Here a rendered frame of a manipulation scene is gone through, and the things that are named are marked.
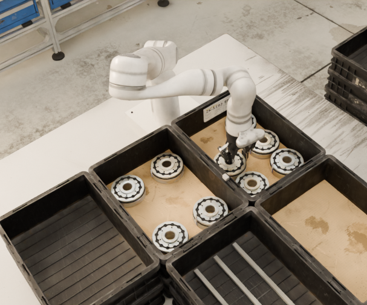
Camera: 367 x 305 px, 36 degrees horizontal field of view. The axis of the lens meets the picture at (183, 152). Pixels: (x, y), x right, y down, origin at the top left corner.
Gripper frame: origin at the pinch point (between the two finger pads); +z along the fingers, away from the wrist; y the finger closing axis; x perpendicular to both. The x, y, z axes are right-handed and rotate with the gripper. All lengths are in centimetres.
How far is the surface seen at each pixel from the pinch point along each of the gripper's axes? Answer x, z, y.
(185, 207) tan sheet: 5.9, 2.6, 22.4
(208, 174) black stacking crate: 3.6, -4.4, 12.7
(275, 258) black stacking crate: 33.7, 2.8, 9.7
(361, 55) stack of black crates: -49, 37, -101
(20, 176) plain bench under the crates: -44, 15, 61
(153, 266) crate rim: 24.1, -7.3, 41.4
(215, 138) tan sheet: -13.1, 2.5, 0.2
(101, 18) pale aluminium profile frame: -193, 71, -26
